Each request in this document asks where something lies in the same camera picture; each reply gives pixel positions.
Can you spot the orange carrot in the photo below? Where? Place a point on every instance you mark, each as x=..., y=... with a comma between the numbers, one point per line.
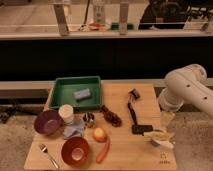
x=100, y=157

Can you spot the wooden cutting board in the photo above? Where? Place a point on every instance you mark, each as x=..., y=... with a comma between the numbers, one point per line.
x=128, y=152

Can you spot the grey blue sponge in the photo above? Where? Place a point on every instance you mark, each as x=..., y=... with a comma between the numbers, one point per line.
x=82, y=94

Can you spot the yellow red apple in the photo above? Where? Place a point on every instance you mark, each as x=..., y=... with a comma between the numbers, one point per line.
x=99, y=135

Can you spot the white plastic cup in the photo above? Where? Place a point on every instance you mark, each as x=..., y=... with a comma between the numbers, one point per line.
x=66, y=112

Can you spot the dark brown grape bunch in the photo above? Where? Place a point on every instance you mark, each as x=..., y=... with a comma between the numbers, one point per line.
x=111, y=117

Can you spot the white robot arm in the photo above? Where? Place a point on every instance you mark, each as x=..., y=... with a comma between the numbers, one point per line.
x=185, y=85

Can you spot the purple bowl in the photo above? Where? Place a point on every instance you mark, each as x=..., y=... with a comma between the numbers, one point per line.
x=47, y=122

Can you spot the grey blue cloth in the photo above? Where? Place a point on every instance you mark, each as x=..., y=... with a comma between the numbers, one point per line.
x=74, y=129

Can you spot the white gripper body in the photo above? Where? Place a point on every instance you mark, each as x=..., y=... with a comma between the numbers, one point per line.
x=166, y=118

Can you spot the red bowl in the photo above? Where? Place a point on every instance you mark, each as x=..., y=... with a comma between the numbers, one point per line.
x=75, y=151

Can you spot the small striped metal cup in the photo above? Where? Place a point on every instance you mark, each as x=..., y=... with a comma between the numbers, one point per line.
x=89, y=119

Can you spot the silver fork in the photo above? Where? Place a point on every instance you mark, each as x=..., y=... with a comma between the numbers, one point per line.
x=44, y=149

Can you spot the green plastic tray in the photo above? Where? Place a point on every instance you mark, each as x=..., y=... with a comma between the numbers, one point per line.
x=63, y=89

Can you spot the black dish brush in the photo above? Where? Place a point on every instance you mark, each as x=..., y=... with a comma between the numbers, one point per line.
x=137, y=129

